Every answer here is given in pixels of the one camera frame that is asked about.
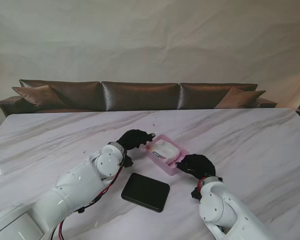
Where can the brown throw pillow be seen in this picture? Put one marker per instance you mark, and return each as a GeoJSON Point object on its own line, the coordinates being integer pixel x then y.
{"type": "Point", "coordinates": [240, 98]}
{"type": "Point", "coordinates": [40, 96]}

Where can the printed tissue pack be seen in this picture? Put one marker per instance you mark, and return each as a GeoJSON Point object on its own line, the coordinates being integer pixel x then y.
{"type": "Point", "coordinates": [165, 150]}

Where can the beige wrinkled backdrop cloth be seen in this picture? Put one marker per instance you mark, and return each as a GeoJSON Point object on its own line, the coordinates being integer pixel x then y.
{"type": "Point", "coordinates": [150, 37]}

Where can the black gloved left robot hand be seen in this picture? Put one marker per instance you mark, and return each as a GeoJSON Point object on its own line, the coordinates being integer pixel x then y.
{"type": "Point", "coordinates": [132, 140]}

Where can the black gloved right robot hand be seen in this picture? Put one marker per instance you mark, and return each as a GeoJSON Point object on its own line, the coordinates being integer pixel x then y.
{"type": "Point", "coordinates": [200, 166]}

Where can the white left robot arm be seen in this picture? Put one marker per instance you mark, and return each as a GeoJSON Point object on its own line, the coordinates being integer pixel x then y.
{"type": "Point", "coordinates": [65, 190]}

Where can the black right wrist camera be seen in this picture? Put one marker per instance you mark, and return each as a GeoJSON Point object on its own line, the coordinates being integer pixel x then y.
{"type": "Point", "coordinates": [195, 193]}

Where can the pink tissue box cover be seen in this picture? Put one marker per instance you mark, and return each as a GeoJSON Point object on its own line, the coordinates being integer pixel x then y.
{"type": "Point", "coordinates": [165, 168]}

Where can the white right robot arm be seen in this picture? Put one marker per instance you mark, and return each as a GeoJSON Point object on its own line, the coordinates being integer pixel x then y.
{"type": "Point", "coordinates": [222, 210]}

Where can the brown leather sofa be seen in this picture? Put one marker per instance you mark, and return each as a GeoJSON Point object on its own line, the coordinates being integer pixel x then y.
{"type": "Point", "coordinates": [140, 96]}

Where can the black tissue box base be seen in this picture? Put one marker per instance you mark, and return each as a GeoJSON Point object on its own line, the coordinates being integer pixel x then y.
{"type": "Point", "coordinates": [146, 191]}

